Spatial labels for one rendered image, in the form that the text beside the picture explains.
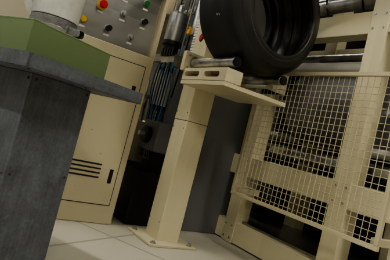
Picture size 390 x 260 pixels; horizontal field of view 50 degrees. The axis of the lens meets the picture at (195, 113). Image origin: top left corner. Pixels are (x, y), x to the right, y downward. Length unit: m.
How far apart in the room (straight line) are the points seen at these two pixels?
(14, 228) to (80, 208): 0.81
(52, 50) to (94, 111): 0.84
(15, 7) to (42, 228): 3.33
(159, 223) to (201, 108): 0.61
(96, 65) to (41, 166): 0.37
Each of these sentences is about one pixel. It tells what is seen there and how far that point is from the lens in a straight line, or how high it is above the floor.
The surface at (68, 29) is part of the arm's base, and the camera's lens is 1.44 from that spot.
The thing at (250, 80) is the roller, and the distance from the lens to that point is 2.10.
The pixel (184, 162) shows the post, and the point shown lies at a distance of 2.11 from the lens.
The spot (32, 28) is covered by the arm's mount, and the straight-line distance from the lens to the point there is 1.28.
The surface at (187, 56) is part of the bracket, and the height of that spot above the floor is 0.92.
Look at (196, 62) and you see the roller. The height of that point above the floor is 0.89.
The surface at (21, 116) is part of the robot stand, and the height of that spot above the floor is 0.48.
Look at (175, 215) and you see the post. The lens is 2.15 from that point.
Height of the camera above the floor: 0.54
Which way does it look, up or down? 3 degrees up
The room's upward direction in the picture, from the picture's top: 14 degrees clockwise
